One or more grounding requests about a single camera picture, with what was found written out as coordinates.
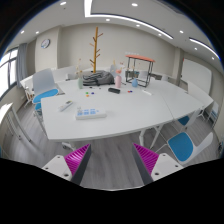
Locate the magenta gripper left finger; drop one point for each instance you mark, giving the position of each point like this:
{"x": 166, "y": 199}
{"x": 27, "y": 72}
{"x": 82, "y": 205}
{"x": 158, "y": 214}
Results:
{"x": 72, "y": 166}

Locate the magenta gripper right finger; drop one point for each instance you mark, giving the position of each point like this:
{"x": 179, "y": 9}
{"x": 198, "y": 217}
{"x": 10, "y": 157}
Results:
{"x": 153, "y": 166}

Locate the white charger adapter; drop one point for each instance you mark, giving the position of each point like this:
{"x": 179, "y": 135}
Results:
{"x": 150, "y": 94}

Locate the white chair blue seat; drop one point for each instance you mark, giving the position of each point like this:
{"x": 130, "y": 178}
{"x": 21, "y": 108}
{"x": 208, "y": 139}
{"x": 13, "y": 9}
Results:
{"x": 189, "y": 120}
{"x": 44, "y": 86}
{"x": 184, "y": 149}

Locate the white power strip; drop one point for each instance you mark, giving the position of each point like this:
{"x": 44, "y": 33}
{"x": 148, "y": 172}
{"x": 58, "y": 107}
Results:
{"x": 90, "y": 114}

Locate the white chair blue seat far right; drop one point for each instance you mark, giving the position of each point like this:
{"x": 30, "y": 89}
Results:
{"x": 189, "y": 120}

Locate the white remote control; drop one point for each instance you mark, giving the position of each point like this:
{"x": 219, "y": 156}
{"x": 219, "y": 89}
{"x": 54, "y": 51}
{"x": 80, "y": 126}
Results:
{"x": 65, "y": 106}

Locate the blue small vase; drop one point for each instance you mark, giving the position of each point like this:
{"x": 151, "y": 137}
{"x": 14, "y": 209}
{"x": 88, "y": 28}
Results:
{"x": 134, "y": 83}

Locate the black rectangular case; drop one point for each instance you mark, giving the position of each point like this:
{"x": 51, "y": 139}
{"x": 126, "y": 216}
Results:
{"x": 114, "y": 90}

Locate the green bottle vase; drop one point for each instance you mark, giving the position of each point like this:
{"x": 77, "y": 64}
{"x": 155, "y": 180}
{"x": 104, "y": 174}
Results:
{"x": 80, "y": 81}

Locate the white chair blue seat left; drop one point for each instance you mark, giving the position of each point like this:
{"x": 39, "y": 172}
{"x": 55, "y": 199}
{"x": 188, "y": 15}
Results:
{"x": 44, "y": 86}

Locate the pink bottle vase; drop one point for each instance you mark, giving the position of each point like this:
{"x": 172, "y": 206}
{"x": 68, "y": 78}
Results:
{"x": 118, "y": 78}

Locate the grey backpack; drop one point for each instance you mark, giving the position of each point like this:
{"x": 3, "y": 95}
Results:
{"x": 98, "y": 78}

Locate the white whiteboard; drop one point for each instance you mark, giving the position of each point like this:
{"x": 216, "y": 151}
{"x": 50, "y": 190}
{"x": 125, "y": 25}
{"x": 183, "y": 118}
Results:
{"x": 197, "y": 74}

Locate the grey window curtain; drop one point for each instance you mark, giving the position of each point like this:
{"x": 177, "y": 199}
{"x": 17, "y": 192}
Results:
{"x": 21, "y": 66}

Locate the wooden coat stand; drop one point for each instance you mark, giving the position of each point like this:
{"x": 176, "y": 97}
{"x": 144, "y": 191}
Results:
{"x": 96, "y": 53}

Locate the black frame orange-top shelf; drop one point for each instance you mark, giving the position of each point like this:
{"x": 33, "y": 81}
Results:
{"x": 134, "y": 70}

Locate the round wall clock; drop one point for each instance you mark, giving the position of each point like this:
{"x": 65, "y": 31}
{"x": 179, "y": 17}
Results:
{"x": 45, "y": 43}

